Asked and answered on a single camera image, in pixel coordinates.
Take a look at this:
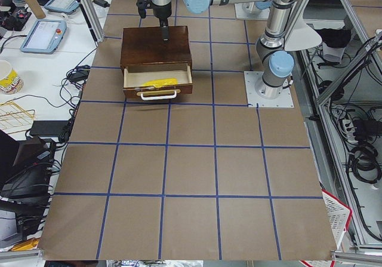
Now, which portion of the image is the gold wire rack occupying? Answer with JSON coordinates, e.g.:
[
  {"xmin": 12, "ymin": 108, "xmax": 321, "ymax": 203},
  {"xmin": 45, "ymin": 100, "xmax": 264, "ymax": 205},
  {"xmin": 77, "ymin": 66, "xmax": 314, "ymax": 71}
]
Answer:
[{"xmin": 1, "ymin": 102, "xmax": 35, "ymax": 134}]

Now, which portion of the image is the black electronics box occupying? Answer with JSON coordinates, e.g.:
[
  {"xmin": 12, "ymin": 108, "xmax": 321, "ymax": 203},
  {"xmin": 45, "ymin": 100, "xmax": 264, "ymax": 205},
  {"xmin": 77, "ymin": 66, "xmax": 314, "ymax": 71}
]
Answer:
[{"xmin": 1, "ymin": 131, "xmax": 56, "ymax": 199}]

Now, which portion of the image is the yellow corn cob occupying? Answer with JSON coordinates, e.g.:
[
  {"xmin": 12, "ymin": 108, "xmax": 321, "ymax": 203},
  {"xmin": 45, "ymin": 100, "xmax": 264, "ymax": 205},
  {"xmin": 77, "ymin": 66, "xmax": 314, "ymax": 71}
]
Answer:
[{"xmin": 141, "ymin": 78, "xmax": 178, "ymax": 88}]

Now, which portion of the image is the yellow paper cup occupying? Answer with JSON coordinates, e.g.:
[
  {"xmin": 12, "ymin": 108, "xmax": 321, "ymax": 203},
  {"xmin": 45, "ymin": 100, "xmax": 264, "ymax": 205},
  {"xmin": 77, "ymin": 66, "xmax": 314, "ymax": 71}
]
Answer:
[{"xmin": 1, "ymin": 60, "xmax": 24, "ymax": 94}]

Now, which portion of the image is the white plastic basket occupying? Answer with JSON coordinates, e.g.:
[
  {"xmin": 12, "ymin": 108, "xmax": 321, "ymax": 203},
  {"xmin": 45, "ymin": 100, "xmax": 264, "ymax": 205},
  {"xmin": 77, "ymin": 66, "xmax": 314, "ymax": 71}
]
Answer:
[{"xmin": 322, "ymin": 189, "xmax": 352, "ymax": 250}]

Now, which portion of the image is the aluminium frame post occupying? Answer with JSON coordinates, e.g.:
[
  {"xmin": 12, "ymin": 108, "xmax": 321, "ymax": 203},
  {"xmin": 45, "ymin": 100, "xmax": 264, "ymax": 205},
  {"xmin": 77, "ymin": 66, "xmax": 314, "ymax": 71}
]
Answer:
[{"xmin": 77, "ymin": 0, "xmax": 104, "ymax": 43}]

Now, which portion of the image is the blue teach pendant far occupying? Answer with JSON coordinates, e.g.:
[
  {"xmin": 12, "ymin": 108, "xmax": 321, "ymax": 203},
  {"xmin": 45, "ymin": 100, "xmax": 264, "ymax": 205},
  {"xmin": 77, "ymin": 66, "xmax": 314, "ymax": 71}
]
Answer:
[{"xmin": 44, "ymin": 0, "xmax": 79, "ymax": 14}]

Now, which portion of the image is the blue teach pendant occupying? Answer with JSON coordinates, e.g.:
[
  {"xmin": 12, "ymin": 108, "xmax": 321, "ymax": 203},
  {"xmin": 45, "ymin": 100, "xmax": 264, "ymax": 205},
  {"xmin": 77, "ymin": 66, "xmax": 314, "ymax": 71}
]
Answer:
[
  {"xmin": 44, "ymin": 0, "xmax": 79, "ymax": 14},
  {"xmin": 20, "ymin": 20, "xmax": 67, "ymax": 54}
]

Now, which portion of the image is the blue teach pendant near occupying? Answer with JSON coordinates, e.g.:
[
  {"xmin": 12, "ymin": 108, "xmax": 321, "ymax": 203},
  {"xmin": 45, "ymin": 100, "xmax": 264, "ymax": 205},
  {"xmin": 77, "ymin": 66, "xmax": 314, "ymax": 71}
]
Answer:
[{"xmin": 20, "ymin": 20, "xmax": 67, "ymax": 54}]

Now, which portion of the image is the wooden drawer with white handle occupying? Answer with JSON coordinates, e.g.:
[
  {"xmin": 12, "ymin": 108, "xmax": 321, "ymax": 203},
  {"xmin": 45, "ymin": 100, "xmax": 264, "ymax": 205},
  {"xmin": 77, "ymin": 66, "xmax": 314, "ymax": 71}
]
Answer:
[{"xmin": 123, "ymin": 63, "xmax": 193, "ymax": 101}]

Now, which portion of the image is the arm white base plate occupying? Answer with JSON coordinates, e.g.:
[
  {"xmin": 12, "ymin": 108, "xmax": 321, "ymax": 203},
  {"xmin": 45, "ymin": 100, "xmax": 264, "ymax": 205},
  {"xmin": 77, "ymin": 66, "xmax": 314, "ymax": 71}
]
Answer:
[
  {"xmin": 233, "ymin": 0, "xmax": 275, "ymax": 22},
  {"xmin": 244, "ymin": 71, "xmax": 294, "ymax": 109}
]

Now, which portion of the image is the black power adapter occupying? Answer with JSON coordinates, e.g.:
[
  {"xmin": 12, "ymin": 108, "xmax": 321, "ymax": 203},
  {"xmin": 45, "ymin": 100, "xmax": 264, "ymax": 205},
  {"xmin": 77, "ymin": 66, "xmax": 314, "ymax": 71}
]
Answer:
[{"xmin": 93, "ymin": 0, "xmax": 110, "ymax": 8}]

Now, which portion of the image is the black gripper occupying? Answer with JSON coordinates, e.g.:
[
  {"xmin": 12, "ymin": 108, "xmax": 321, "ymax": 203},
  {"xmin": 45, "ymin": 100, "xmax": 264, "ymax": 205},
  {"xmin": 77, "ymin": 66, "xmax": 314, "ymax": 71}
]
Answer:
[{"xmin": 151, "ymin": 0, "xmax": 171, "ymax": 41}]

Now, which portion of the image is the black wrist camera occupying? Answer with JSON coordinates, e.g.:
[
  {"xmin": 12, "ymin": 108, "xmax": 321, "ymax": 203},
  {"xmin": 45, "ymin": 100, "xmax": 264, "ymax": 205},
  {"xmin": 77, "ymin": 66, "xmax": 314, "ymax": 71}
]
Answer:
[{"xmin": 136, "ymin": 0, "xmax": 151, "ymax": 19}]

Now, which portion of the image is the dark wooden drawer box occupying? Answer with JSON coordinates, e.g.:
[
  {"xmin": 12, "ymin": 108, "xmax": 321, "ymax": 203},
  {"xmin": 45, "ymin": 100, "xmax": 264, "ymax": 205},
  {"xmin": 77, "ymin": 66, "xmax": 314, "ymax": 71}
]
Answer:
[{"xmin": 120, "ymin": 26, "xmax": 192, "ymax": 69}]

